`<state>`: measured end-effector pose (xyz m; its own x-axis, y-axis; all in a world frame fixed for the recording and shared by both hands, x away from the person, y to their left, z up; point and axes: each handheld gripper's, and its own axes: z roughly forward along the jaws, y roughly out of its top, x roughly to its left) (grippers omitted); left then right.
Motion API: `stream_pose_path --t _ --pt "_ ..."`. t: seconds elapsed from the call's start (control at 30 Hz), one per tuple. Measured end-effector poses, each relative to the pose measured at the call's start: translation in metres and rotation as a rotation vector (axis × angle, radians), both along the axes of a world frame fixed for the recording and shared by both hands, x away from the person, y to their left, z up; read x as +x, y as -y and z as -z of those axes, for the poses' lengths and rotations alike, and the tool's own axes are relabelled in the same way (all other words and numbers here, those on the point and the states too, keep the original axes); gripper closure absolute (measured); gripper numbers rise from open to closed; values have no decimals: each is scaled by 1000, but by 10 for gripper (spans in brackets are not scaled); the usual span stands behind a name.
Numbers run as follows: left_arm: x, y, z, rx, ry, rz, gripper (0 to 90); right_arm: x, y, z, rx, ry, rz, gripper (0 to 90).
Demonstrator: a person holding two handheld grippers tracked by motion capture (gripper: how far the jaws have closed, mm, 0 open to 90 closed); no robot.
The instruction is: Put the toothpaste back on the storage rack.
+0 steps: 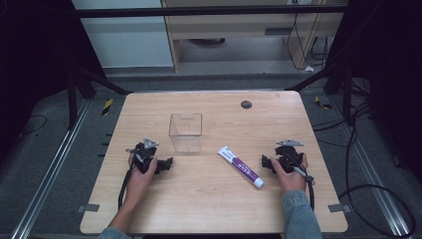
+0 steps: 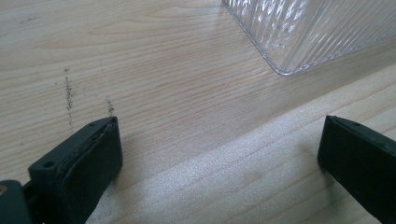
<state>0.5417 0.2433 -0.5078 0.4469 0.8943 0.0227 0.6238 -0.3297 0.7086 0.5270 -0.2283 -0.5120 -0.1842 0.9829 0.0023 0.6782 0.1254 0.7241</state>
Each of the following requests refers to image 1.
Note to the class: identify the yellow black striped tape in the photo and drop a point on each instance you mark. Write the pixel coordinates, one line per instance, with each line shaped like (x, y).
(107, 106)
(321, 103)

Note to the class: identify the aluminium floor rail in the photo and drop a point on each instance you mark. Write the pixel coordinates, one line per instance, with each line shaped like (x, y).
(368, 166)
(49, 169)

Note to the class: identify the black metal stand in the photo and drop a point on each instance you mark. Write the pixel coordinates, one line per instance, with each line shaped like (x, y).
(338, 83)
(78, 89)

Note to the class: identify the white cabinet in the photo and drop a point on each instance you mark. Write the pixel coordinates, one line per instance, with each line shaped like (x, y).
(122, 36)

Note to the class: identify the person's right hand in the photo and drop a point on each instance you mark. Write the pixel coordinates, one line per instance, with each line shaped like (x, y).
(289, 176)

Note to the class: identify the grey tape strip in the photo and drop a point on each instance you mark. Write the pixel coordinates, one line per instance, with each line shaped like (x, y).
(88, 208)
(339, 208)

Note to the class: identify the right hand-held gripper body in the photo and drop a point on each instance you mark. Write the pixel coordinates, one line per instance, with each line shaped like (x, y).
(289, 155)

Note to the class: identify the wooden desk cabinet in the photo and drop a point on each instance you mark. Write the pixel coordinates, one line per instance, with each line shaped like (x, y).
(245, 30)

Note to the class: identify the person's left hand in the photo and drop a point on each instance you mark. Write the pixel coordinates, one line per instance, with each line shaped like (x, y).
(140, 179)

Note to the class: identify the round grey table grommet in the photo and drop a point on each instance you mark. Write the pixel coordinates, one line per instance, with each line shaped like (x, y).
(246, 105)

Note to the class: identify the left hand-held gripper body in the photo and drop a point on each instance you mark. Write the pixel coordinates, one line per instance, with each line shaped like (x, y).
(144, 155)

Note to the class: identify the clear plastic box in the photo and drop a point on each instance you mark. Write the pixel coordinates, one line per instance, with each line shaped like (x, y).
(185, 133)

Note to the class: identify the purple and white toothpaste tube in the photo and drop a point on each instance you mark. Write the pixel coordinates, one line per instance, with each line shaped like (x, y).
(241, 167)

